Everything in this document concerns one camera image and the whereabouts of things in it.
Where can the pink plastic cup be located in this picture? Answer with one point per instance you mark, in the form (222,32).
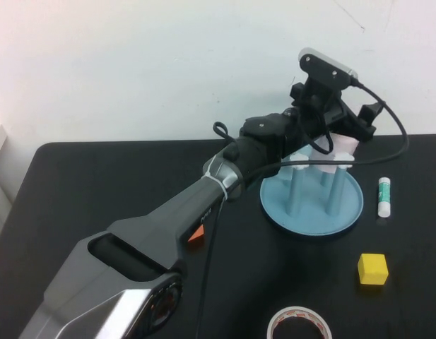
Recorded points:
(339,148)

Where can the white green glue stick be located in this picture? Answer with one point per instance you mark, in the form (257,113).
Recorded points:
(384,197)

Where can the white tape roll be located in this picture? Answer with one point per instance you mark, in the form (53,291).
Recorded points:
(277,318)

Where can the white zip tie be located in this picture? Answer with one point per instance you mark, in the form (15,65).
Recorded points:
(217,182)

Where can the orange block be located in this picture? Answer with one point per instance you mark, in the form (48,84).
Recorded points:
(197,236)

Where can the yellow cube block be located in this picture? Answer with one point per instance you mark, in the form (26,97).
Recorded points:
(372,270)

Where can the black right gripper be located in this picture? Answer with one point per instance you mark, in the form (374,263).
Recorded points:
(330,113)

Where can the blue cup stand with posts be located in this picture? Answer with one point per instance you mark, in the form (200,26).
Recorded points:
(309,215)

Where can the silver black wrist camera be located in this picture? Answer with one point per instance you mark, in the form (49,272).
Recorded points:
(323,67)

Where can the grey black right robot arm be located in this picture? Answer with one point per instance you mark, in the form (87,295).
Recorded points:
(150,233)

